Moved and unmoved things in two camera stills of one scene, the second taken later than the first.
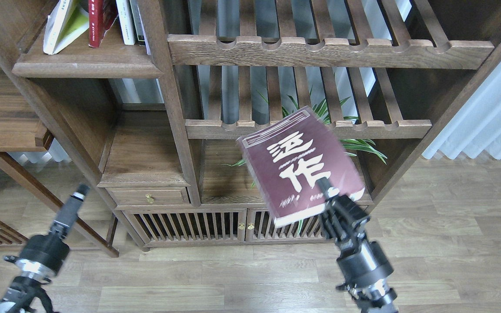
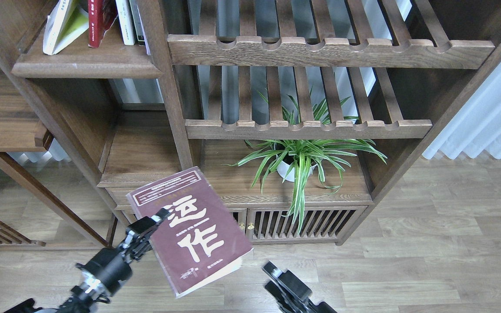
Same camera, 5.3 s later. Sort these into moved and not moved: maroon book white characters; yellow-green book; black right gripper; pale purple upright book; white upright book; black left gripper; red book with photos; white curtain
Moved: black left gripper; black right gripper; maroon book white characters
Not moved: red book with photos; pale purple upright book; yellow-green book; white upright book; white curtain
